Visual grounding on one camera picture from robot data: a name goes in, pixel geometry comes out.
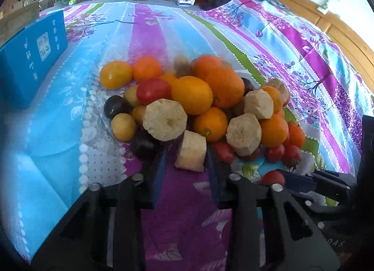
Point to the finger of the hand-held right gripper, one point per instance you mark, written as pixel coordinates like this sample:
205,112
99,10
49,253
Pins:
315,211
298,180

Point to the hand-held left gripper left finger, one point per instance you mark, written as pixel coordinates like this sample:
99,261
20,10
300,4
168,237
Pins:
159,177

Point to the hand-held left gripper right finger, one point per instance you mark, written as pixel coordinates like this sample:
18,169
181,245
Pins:
214,177

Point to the red cherry tomato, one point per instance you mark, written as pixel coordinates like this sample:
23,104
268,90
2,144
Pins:
272,178

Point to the peeled sugarcane piece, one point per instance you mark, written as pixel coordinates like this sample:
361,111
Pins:
279,85
164,119
244,138
191,154
258,103

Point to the dark purple plum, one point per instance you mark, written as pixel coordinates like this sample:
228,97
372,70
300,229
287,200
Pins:
117,107
248,84
144,144

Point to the group of small yellow plums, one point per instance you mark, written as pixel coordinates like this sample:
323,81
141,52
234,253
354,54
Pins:
124,126

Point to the pile of oranges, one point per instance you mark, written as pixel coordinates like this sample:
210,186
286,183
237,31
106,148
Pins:
224,87

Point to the wooden headboard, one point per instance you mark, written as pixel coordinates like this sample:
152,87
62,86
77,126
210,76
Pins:
344,34

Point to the striped floral bed sheet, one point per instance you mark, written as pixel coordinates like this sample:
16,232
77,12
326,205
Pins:
181,34

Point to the blue cardboard box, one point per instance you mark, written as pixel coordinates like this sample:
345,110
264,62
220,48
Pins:
32,57

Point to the dark cloth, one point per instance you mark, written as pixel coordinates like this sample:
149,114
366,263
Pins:
222,1

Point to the small blue white box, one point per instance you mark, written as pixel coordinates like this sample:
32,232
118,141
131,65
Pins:
185,2

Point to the long flat cardboard box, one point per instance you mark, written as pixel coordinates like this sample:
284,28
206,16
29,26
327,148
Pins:
17,22

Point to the white wall socket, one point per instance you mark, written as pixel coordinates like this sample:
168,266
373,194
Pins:
324,9

